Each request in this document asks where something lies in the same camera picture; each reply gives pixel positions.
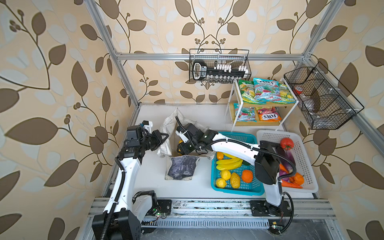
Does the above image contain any black wire basket back wall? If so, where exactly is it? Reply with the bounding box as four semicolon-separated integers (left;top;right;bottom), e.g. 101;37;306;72
189;48;252;84

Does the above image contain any white plastic basket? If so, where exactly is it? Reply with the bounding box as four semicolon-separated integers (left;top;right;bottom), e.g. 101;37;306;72
257;130;319;194

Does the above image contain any orange Fox's candy bag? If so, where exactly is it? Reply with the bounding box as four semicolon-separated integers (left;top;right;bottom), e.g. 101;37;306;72
256;107;282;122

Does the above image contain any black tool in basket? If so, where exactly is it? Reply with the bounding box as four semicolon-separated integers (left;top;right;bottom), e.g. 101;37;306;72
190;60;251;81

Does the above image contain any black wire basket right wall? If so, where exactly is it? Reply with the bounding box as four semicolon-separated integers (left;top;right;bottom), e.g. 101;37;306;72
284;62;364;130

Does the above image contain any yellow round fruit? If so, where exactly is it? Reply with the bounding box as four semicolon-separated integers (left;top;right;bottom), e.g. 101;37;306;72
215;178;227;189

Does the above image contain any red tomato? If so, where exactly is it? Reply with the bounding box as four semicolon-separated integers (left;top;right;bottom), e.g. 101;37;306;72
280;138;294;151

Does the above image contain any orange tangerine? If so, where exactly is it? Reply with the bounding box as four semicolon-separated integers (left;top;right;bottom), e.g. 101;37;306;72
242;170;254;183

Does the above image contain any yellow corn cob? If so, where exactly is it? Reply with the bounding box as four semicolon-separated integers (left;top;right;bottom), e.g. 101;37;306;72
230;173;241;189

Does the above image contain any white wire shelf rack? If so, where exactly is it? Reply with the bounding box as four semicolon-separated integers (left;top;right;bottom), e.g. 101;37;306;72
224;78;300;132

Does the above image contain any purple eggplant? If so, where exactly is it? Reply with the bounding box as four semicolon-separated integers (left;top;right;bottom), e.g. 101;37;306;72
276;147;296;173

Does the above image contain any small orange fruit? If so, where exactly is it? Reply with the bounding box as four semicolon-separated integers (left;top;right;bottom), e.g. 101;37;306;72
216;152;224;160

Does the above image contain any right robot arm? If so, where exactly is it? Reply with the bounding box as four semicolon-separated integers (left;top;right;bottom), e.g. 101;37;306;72
176;120;297;210

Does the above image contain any green snack bag left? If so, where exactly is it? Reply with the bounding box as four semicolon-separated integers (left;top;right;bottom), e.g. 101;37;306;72
238;80;258;104

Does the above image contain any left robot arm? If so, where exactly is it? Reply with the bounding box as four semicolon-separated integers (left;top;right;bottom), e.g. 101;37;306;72
92;121;169;240

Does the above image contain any green snack bag right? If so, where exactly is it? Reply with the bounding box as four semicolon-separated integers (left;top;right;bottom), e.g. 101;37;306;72
278;84;296;104

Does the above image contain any teal plastic basket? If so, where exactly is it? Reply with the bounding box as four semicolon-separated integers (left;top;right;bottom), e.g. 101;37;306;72
211;132;265;196

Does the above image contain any plastic bottle red cap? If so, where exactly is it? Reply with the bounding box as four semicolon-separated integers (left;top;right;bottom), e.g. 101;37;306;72
294;86;315;111

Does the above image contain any teal red snack bag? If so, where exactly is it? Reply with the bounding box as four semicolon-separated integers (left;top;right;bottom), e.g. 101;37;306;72
253;78;281;102

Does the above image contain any lower banana bunch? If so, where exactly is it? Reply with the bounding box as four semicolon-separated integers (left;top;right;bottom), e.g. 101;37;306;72
216;158;243;171

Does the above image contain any cream canvas grocery bag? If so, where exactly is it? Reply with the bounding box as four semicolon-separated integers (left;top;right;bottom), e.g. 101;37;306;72
157;109;215;181

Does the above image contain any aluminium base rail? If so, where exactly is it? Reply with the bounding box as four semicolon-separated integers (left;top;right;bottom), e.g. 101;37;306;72
87;197;340;229

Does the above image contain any yellow lemon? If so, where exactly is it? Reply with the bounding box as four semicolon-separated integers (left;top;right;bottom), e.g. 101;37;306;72
220;170;232;181

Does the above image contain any green snack bag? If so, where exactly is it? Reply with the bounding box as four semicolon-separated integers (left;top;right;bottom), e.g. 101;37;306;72
278;84;296;104
238;80;258;104

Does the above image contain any black wire basket wall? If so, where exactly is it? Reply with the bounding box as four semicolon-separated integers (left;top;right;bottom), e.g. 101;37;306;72
284;62;364;130
189;48;252;84

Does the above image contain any orange carrot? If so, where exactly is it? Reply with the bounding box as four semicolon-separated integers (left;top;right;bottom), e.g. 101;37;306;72
282;180;303;189

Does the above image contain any lower teal snack bag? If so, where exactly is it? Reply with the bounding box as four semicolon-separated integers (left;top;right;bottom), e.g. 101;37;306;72
234;103;256;122

